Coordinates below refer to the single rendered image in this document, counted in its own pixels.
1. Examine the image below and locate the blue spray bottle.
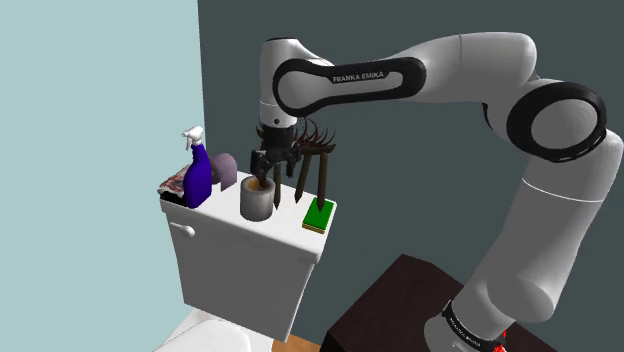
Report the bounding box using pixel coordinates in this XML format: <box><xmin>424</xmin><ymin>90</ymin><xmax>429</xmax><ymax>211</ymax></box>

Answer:
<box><xmin>181</xmin><ymin>125</ymin><xmax>214</xmax><ymax>210</ymax></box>

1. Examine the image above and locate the red patterned cloth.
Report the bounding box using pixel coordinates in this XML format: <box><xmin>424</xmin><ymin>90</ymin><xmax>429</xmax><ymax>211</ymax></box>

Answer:
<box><xmin>157</xmin><ymin>163</ymin><xmax>192</xmax><ymax>205</ymax></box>

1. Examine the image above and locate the grey stone cup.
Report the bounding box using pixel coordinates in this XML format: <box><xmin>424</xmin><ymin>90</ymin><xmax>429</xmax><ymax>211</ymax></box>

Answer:
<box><xmin>239</xmin><ymin>176</ymin><xmax>277</xmax><ymax>223</ymax></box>

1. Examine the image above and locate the green yellow sponge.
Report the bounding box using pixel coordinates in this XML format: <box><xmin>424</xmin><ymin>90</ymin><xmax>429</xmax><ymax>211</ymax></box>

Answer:
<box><xmin>301</xmin><ymin>196</ymin><xmax>337</xmax><ymax>236</ymax></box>

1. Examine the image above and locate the purple toilet paper roll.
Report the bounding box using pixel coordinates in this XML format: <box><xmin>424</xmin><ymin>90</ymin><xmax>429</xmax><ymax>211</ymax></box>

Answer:
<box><xmin>210</xmin><ymin>152</ymin><xmax>239</xmax><ymax>192</ymax></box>

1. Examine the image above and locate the dark robot stand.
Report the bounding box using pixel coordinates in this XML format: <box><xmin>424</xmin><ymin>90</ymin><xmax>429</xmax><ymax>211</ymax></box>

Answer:
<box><xmin>319</xmin><ymin>253</ymin><xmax>558</xmax><ymax>352</ymax></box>

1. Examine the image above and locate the white toilet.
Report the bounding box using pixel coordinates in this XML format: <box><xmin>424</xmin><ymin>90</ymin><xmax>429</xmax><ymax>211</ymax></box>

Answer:
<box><xmin>153</xmin><ymin>170</ymin><xmax>338</xmax><ymax>352</ymax></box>

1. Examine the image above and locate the dark brown spiked stand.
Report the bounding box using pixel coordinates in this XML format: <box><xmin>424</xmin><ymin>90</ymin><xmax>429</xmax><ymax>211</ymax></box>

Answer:
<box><xmin>272</xmin><ymin>118</ymin><xmax>338</xmax><ymax>214</ymax></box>

